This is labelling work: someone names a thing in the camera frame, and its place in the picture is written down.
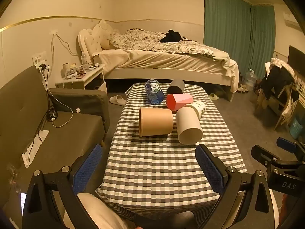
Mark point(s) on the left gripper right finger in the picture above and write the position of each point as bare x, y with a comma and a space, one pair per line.
244, 201

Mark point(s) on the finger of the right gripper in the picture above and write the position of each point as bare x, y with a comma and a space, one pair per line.
262, 155
286, 145

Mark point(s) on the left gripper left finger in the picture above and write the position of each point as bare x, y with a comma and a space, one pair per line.
41, 210

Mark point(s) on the grey plastic cup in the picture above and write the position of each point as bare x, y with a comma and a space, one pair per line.
176, 87

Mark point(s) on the white printed paper cup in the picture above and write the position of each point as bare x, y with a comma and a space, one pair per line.
199, 107

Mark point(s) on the brown paper cup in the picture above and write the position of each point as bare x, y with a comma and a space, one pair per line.
155, 121

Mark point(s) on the blue plastic basket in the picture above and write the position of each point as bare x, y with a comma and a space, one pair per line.
295, 128

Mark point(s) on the chair piled with clothes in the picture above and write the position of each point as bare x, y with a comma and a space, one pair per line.
279, 90

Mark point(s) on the white pillow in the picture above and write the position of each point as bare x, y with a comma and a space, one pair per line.
103, 216

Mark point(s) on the large clear water jug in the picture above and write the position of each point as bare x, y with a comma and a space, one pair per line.
250, 80

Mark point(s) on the grey white checkered tablecloth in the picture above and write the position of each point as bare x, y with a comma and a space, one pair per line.
151, 176

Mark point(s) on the dark grey sofa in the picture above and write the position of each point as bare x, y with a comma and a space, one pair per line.
77, 120

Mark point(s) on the black television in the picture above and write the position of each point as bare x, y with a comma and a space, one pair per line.
296, 59

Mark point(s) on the red pink box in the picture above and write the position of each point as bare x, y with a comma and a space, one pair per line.
176, 101

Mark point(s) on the blue water bottle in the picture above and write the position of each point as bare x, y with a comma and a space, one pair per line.
154, 92

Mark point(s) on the green curtain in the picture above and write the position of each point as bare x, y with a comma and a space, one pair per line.
246, 32

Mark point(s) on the white air conditioner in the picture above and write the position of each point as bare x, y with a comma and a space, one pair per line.
290, 21

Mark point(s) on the white slipper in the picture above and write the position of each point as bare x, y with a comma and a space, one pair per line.
117, 100

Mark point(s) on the white bedside table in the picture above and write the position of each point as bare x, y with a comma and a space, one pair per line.
92, 80

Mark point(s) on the black clothing on bed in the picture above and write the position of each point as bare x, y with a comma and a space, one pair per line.
171, 36

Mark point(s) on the clear plastic bottle on nightstand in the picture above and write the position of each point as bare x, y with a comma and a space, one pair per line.
85, 62

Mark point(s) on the bed with beige sheet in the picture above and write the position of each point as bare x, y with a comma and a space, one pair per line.
139, 64

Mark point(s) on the floral patterned duvet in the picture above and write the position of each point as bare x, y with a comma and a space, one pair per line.
140, 39

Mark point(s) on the white tufted headboard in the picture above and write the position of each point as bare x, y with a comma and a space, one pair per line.
93, 41

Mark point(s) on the wall power strip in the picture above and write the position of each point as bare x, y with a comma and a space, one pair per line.
39, 60

